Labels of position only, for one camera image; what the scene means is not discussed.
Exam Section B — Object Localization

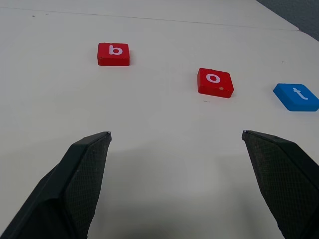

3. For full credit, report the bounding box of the red letter b block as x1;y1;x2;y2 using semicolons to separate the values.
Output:
97;42;131;67

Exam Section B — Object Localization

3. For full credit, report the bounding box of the blue letter t block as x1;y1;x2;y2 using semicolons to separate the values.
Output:
273;83;319;112

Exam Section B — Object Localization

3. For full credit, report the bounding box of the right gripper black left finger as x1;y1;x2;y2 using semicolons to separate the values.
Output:
0;131;112;239

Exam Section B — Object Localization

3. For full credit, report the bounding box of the red letter tile o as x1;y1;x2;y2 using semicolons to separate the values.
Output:
197;67;235;99

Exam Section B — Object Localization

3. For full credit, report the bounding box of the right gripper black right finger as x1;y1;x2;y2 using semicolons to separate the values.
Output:
242;130;319;239

